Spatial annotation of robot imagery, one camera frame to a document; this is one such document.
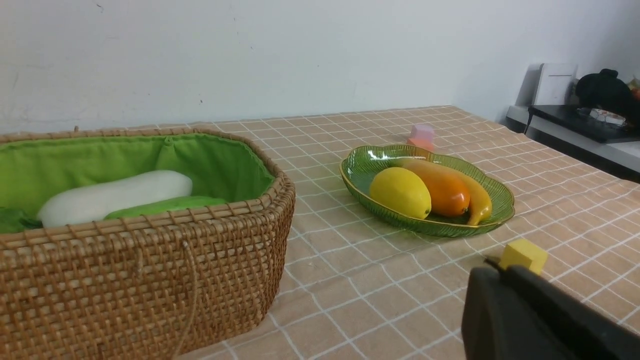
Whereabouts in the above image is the white plastic radish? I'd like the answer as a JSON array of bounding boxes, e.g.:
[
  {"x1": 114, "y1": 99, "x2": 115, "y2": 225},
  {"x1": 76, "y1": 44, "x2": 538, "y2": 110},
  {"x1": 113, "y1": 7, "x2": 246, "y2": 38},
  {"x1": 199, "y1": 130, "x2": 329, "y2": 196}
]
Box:
[{"x1": 0, "y1": 170, "x2": 194, "y2": 234}]

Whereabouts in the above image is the pink foam cube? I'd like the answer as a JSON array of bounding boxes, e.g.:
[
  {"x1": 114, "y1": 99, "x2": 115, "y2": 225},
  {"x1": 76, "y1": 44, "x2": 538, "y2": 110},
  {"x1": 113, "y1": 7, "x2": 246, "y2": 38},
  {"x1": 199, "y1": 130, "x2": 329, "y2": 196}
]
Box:
[{"x1": 409, "y1": 124, "x2": 435, "y2": 142}]

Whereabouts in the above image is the white box on table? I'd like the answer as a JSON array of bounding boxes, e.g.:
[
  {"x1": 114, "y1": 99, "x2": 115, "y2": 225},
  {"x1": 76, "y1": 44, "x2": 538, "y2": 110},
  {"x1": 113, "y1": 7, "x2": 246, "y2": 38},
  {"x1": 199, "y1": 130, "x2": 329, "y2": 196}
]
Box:
[{"x1": 515, "y1": 63, "x2": 578, "y2": 106}]

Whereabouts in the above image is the black side table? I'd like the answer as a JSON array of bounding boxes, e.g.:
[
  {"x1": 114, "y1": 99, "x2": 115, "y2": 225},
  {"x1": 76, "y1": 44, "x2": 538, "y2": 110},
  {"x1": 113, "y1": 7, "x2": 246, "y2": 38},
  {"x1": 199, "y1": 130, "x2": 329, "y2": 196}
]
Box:
[{"x1": 505, "y1": 104, "x2": 640, "y2": 183}]

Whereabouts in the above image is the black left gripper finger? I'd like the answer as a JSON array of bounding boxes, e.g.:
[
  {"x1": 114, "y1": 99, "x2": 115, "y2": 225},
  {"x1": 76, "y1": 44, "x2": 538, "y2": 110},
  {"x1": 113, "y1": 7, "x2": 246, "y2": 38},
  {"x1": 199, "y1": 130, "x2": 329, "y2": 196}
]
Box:
[{"x1": 461, "y1": 259, "x2": 640, "y2": 360}]

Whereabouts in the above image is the green glass leaf plate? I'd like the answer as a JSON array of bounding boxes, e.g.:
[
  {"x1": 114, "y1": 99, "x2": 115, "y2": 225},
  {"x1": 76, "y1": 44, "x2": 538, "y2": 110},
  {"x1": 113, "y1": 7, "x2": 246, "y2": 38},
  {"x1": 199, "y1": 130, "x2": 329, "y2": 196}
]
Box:
[{"x1": 339, "y1": 144, "x2": 515, "y2": 239}]

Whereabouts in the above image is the yellow foam cube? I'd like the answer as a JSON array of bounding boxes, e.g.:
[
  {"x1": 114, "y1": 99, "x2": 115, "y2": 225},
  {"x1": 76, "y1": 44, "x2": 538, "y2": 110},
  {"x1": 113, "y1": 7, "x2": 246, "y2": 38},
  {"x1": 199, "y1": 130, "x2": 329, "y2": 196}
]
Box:
[{"x1": 498, "y1": 238, "x2": 548, "y2": 275}]

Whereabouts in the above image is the woven rattan basket green lining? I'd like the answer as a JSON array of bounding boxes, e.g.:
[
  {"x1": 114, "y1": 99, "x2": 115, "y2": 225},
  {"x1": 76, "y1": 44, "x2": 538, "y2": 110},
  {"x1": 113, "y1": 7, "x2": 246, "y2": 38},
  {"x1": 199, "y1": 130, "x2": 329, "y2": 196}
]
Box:
[{"x1": 1, "y1": 127, "x2": 296, "y2": 360}]

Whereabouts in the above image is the yellow plastic lemon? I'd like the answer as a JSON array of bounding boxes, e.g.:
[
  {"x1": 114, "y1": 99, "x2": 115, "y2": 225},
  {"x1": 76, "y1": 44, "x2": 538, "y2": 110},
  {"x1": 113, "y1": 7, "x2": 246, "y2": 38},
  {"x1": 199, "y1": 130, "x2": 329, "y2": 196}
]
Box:
[{"x1": 369, "y1": 167, "x2": 432, "y2": 220}]

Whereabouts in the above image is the orange plastic mango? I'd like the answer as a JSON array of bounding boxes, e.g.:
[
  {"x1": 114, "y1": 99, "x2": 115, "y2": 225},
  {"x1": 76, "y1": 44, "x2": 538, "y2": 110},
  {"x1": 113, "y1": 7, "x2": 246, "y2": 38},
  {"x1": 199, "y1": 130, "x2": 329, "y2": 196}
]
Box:
[{"x1": 393, "y1": 158, "x2": 471, "y2": 218}]

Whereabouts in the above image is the black bag on table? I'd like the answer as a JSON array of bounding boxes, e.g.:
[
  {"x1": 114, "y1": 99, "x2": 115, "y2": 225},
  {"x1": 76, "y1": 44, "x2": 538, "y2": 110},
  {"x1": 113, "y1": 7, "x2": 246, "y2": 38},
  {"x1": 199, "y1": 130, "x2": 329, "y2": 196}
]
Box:
[{"x1": 574, "y1": 68, "x2": 640, "y2": 121}]

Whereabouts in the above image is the checkered beige tablecloth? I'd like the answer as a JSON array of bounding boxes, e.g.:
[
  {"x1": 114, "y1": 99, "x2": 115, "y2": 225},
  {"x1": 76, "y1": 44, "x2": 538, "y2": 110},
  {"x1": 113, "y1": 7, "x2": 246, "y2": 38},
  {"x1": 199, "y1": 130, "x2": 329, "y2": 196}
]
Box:
[{"x1": 125, "y1": 105, "x2": 640, "y2": 360}]

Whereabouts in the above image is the yellow plastic banana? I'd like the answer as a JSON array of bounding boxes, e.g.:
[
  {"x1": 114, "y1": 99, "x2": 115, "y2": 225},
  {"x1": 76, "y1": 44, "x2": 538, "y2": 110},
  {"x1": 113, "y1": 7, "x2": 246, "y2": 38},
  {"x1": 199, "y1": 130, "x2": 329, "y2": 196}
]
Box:
[{"x1": 452, "y1": 170, "x2": 493, "y2": 226}]

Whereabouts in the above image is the red foam cube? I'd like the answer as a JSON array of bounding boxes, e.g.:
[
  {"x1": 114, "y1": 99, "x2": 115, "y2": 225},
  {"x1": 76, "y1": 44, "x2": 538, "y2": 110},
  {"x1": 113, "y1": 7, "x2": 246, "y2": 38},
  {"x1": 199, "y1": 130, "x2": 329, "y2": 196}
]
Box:
[{"x1": 406, "y1": 137, "x2": 435, "y2": 153}]

